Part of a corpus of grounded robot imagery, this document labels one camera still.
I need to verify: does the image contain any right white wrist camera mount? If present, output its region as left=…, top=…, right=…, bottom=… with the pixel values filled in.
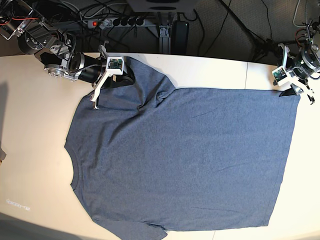
left=90, top=45, right=125, bottom=110

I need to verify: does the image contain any aluminium table frame post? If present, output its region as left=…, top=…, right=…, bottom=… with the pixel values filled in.
left=147, top=11, right=182, bottom=55

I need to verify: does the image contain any blue heathered T-shirt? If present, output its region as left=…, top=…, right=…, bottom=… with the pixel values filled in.
left=65, top=58, right=300, bottom=240

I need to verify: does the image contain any power strip with red switch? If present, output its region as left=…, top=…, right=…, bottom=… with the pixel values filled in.
left=86, top=16, right=147, bottom=30

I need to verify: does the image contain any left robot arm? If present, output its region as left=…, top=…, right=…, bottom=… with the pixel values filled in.
left=272, top=1, right=320, bottom=104

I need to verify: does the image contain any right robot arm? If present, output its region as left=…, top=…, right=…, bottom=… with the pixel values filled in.
left=0, top=0, right=136, bottom=89

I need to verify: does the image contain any white cable on floor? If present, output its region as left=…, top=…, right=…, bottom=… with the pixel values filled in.
left=292, top=0, right=313, bottom=28

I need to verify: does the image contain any black camera tripod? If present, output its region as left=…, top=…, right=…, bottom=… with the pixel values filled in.
left=217, top=0, right=298, bottom=62

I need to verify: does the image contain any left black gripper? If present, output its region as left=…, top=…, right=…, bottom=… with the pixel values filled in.
left=279, top=48, right=320, bottom=97

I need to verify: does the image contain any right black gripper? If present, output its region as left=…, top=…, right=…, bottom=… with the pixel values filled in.
left=70, top=52, right=136, bottom=89

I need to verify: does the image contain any black power adapter brick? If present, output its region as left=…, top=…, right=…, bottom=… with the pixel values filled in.
left=171, top=20, right=189, bottom=55

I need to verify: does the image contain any grey box under table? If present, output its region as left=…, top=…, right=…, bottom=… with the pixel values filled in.
left=126, top=0, right=199, bottom=13

